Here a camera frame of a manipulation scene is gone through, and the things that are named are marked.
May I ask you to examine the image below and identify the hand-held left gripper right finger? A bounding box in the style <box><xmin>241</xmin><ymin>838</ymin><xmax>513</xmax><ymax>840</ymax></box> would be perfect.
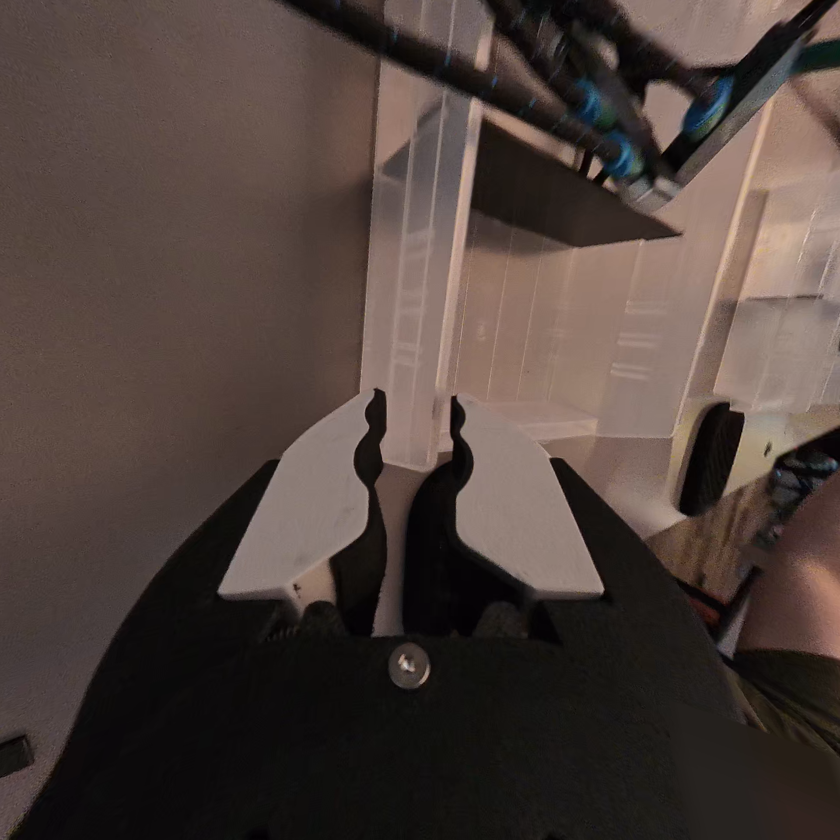
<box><xmin>402</xmin><ymin>394</ymin><xmax>606</xmax><ymax>636</ymax></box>

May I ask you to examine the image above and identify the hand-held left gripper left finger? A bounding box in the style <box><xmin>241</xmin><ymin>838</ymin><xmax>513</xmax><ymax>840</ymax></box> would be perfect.
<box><xmin>217</xmin><ymin>388</ymin><xmax>389</xmax><ymax>634</ymax></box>

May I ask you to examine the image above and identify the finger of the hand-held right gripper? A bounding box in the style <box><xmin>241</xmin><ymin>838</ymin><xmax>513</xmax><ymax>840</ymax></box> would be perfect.
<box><xmin>629</xmin><ymin>25</ymin><xmax>829</xmax><ymax>214</ymax></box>

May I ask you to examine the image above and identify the clear plastic box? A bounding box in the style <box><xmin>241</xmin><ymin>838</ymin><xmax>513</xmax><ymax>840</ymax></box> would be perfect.
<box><xmin>360</xmin><ymin>0</ymin><xmax>840</xmax><ymax>468</ymax></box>

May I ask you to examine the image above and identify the black HDMI cable green plug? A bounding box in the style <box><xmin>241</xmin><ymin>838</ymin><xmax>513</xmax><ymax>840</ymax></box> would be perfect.
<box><xmin>279</xmin><ymin>0</ymin><xmax>840</xmax><ymax>188</ymax></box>

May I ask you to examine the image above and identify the person's leg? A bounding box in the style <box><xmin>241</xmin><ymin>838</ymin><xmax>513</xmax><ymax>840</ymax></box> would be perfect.
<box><xmin>740</xmin><ymin>499</ymin><xmax>840</xmax><ymax>657</ymax></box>

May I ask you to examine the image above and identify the olive green clothing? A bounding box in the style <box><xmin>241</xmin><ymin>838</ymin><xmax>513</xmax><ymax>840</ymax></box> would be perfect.
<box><xmin>731</xmin><ymin>648</ymin><xmax>840</xmax><ymax>756</ymax></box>

